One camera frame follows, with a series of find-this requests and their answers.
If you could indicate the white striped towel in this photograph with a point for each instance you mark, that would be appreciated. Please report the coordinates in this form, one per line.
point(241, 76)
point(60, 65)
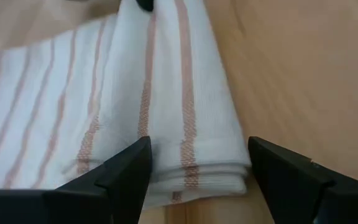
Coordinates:
point(120, 93)

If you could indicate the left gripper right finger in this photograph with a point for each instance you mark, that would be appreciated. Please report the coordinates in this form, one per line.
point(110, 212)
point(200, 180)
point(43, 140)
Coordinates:
point(284, 180)

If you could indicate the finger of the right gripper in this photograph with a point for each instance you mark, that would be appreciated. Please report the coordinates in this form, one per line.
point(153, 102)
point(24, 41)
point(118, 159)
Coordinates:
point(145, 4)

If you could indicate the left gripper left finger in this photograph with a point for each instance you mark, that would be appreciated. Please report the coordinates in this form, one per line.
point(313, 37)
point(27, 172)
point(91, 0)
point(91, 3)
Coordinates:
point(126, 180)

